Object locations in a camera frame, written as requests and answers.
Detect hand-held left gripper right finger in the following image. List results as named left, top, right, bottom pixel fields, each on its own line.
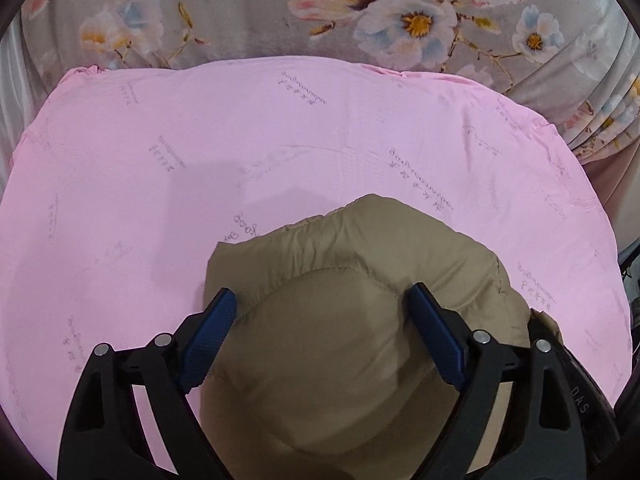
left=407, top=282, right=589, bottom=480

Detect grey floral blanket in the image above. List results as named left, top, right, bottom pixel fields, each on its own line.
left=20, top=0, right=640, bottom=162

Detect olive puffer jacket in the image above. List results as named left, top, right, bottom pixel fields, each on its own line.
left=197, top=192, right=560, bottom=480

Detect silver satin curtain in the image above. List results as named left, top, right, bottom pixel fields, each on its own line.
left=0, top=15, right=32, bottom=173

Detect beige pink cloth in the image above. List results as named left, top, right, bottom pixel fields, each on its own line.
left=582, top=147, right=640, bottom=257

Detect pink printed bed sheet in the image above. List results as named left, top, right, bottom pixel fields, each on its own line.
left=0, top=57, right=634, bottom=467

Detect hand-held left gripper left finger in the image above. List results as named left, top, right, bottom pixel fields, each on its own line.
left=56, top=287, right=238, bottom=480

